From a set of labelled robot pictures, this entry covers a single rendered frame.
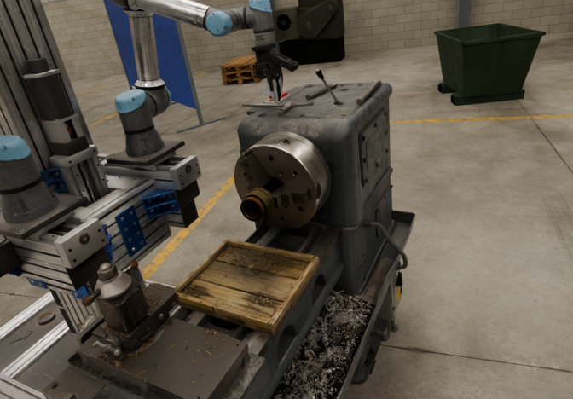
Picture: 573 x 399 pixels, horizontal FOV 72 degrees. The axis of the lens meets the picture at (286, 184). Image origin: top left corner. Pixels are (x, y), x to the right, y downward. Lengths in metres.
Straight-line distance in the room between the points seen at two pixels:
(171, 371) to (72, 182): 0.85
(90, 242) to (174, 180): 0.41
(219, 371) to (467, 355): 1.51
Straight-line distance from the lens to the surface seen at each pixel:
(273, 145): 1.23
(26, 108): 1.57
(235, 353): 0.94
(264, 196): 1.20
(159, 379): 0.95
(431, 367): 2.15
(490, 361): 2.22
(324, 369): 1.37
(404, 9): 11.09
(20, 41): 1.60
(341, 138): 1.30
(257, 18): 1.48
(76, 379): 1.15
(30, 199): 1.37
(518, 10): 11.31
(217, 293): 1.23
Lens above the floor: 1.65
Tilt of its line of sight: 26 degrees down
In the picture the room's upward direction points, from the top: 9 degrees counter-clockwise
